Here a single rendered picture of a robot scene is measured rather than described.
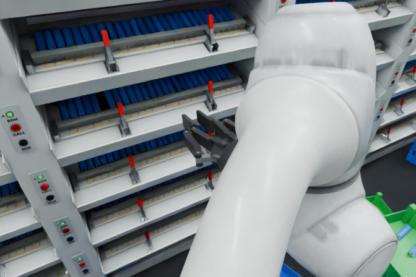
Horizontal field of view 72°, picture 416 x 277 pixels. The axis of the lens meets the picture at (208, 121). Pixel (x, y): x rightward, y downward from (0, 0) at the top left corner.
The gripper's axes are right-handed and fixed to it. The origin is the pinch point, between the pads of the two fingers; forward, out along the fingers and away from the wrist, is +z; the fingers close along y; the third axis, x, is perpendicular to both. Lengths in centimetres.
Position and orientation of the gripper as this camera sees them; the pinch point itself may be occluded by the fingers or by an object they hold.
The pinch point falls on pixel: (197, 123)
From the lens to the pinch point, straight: 62.1
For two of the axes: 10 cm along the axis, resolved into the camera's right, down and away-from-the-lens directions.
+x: -1.0, -9.0, -4.2
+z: -4.5, -3.4, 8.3
